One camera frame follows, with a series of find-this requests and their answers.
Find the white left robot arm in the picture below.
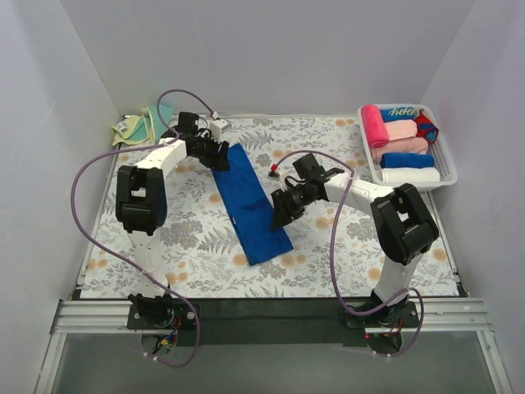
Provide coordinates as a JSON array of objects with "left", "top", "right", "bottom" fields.
[{"left": 116, "top": 112, "right": 231, "bottom": 328}]

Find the white plastic basket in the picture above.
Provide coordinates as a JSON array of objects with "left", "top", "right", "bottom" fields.
[{"left": 358, "top": 104, "right": 459, "bottom": 191}]

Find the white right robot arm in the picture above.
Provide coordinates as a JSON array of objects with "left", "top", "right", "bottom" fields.
[{"left": 268, "top": 149, "right": 439, "bottom": 327}]

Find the aluminium front rail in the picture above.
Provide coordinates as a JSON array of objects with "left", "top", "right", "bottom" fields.
[{"left": 52, "top": 297, "right": 492, "bottom": 333}]

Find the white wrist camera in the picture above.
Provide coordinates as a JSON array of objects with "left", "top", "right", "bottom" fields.
[
  {"left": 267, "top": 164, "right": 282, "bottom": 181},
  {"left": 209, "top": 118, "right": 231, "bottom": 141}
]

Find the red blue patterned cloth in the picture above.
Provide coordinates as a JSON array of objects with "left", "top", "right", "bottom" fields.
[{"left": 414, "top": 109, "right": 439, "bottom": 145}]

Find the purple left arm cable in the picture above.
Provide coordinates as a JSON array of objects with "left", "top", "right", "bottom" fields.
[{"left": 70, "top": 88, "right": 218, "bottom": 368}]

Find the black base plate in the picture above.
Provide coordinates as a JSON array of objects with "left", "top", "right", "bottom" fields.
[{"left": 126, "top": 298, "right": 420, "bottom": 348}]

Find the blue lettered rolled towel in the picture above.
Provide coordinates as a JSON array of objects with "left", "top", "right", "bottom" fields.
[{"left": 380, "top": 106, "right": 418, "bottom": 122}]

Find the light pink rolled towel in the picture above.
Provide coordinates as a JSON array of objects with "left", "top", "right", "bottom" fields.
[{"left": 385, "top": 119, "right": 418, "bottom": 141}]

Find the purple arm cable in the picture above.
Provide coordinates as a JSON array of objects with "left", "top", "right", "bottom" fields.
[
  {"left": 272, "top": 150, "right": 423, "bottom": 359},
  {"left": 70, "top": 88, "right": 218, "bottom": 368}
]

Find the dusty pink rolled towel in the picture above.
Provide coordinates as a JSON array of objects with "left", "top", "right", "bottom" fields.
[{"left": 371, "top": 137, "right": 428, "bottom": 163}]

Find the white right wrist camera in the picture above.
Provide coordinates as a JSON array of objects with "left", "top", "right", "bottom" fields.
[{"left": 267, "top": 164, "right": 282, "bottom": 181}]

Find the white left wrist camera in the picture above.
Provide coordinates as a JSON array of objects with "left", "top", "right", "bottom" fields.
[{"left": 209, "top": 118, "right": 231, "bottom": 141}]

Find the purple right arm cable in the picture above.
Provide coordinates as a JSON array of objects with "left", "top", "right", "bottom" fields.
[{"left": 272, "top": 150, "right": 423, "bottom": 359}]

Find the hot pink rolled towel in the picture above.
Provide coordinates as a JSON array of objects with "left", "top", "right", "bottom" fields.
[{"left": 361, "top": 104, "right": 390, "bottom": 149}]

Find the white rolled towel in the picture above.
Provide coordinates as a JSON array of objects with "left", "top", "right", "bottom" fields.
[{"left": 377, "top": 167, "right": 441, "bottom": 183}]

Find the green yellow cloth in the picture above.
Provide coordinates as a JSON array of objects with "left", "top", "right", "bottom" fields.
[{"left": 112, "top": 105, "right": 167, "bottom": 146}]

